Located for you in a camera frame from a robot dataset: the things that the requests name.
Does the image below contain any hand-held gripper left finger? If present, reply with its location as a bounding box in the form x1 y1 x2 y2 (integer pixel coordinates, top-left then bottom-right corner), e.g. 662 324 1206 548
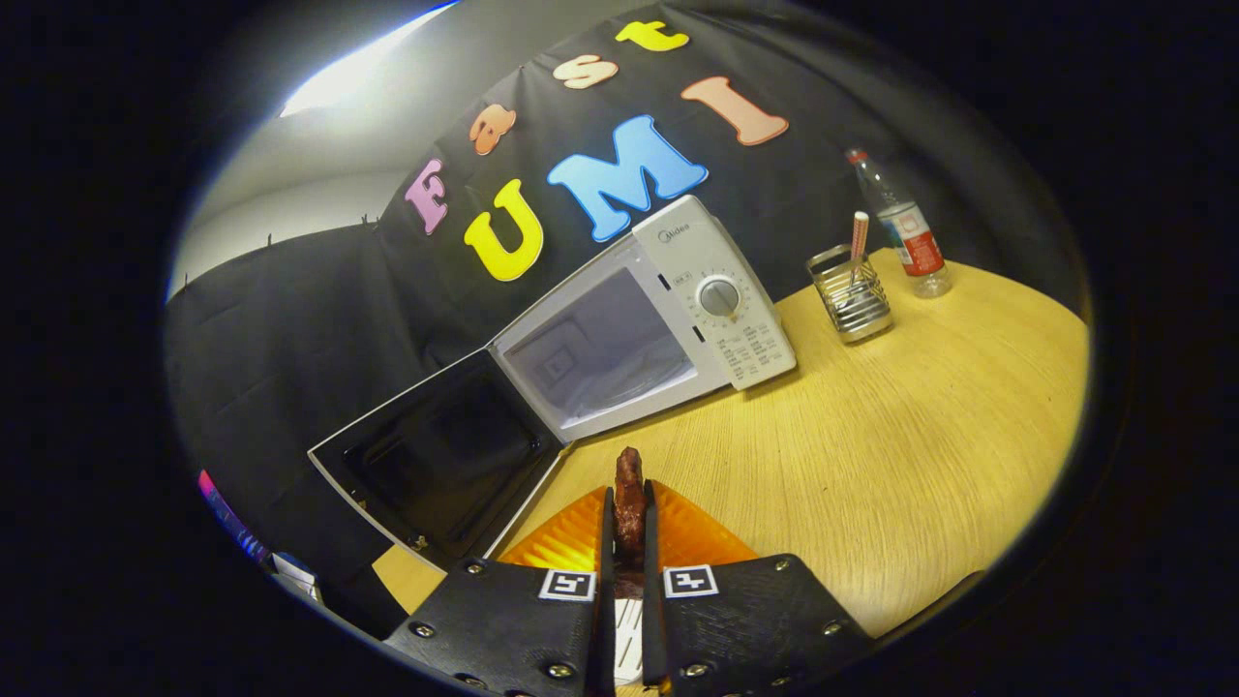
385 484 618 697

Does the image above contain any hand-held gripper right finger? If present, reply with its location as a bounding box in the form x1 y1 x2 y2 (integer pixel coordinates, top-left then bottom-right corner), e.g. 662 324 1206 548
639 479 872 697

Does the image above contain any red-brown meat piece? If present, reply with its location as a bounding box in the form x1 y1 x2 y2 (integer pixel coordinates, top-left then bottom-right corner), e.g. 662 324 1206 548
614 446 648 593

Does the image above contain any white toaster oven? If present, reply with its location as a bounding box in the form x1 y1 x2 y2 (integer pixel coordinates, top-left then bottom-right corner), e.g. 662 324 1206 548
308 195 798 572

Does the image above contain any small white ribbed tray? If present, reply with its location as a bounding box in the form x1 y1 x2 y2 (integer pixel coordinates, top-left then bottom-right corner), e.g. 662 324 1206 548
614 597 645 686

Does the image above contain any clear plastic water bottle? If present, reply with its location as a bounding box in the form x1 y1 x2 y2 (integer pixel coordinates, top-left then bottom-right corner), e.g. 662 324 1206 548
845 147 953 299

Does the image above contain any ceiling light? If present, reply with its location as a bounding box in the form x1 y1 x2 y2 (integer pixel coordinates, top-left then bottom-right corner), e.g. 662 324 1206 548
279 0 461 119

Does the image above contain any metal wire utensil holder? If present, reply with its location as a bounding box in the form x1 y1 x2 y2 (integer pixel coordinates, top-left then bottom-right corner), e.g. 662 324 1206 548
806 244 893 345

